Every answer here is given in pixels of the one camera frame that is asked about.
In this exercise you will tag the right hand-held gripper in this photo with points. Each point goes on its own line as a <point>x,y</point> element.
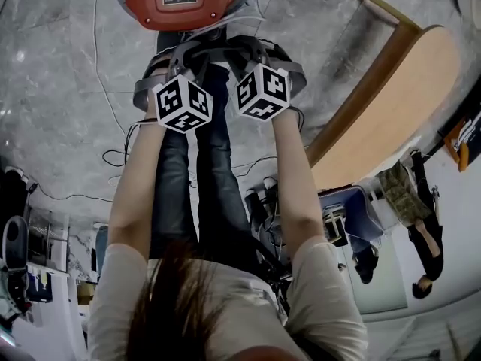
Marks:
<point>263,92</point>

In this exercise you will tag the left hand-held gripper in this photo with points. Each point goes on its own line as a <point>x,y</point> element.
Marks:
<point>183,104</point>

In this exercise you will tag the red vacuum cleaner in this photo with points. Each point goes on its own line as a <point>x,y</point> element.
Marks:
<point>180,2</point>

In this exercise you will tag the person's left forearm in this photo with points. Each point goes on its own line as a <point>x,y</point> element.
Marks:
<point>135,186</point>

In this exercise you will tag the person's right forearm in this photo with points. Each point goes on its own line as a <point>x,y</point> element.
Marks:
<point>297,186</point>

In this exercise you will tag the person's legs in dark jeans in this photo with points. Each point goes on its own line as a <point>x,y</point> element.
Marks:
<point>221,186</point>

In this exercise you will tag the wooden table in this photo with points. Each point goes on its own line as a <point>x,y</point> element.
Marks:
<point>398,115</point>

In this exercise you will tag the metal shelf rack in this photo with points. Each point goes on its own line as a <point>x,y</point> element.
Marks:
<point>45,239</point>

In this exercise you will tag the orange box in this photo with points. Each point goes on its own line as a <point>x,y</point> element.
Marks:
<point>460,145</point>

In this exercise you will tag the person's beige shirt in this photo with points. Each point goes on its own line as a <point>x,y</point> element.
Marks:
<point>323,299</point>

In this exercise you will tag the white round appliance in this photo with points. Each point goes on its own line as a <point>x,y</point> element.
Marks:
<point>14,241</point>

